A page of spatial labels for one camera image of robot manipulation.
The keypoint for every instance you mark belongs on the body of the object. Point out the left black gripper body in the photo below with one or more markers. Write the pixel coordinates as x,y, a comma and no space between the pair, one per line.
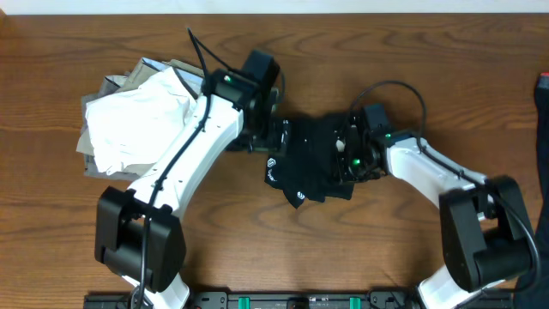
266,135

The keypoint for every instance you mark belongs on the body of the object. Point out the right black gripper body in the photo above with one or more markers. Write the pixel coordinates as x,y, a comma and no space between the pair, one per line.
355,167

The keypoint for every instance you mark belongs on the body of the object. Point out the black t-shirt with logo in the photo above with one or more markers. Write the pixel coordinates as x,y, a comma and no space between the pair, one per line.
305,171

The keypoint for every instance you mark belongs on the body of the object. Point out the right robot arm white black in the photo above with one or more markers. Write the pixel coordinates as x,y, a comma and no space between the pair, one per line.
487,237

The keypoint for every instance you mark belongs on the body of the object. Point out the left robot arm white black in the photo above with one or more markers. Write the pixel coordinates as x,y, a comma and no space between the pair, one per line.
138,231

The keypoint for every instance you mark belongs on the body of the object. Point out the beige folded trousers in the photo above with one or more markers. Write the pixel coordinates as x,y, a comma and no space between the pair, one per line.
145,68

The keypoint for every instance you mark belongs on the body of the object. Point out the dark object red tip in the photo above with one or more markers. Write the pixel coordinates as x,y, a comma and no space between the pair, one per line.
537,298

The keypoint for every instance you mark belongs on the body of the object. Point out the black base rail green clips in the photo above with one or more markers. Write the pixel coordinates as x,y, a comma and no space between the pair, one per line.
379,299

